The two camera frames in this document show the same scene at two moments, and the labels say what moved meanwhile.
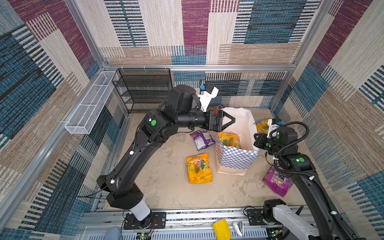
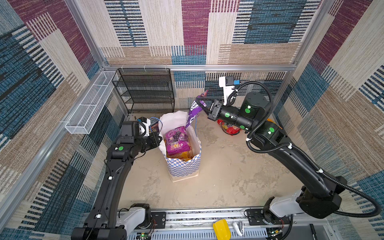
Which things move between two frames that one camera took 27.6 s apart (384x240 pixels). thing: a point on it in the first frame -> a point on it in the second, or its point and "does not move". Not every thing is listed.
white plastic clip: x=239 y=225 does not move
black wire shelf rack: x=143 y=90 does not move
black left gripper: x=216 y=123 -> x=154 y=143
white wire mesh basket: x=85 y=116 does not move
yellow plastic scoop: x=221 y=230 does not move
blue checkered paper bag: x=233 y=161 -> x=181 y=169
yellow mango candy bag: x=199 y=169 -> x=185 y=155
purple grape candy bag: x=279 y=182 -> x=177 y=140
